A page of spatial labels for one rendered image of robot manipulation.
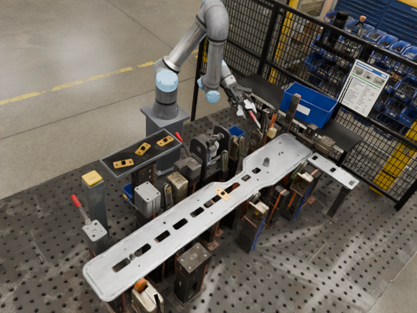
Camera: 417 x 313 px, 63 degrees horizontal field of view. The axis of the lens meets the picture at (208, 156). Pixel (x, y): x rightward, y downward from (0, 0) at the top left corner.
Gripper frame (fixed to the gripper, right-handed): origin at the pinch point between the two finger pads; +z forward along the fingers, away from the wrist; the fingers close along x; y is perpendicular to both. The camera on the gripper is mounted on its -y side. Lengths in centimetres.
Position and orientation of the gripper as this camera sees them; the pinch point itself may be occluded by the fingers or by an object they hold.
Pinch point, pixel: (251, 113)
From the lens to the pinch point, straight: 197.7
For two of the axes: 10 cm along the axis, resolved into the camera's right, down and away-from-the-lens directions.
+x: 4.8, -3.0, -8.2
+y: -7.1, 4.2, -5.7
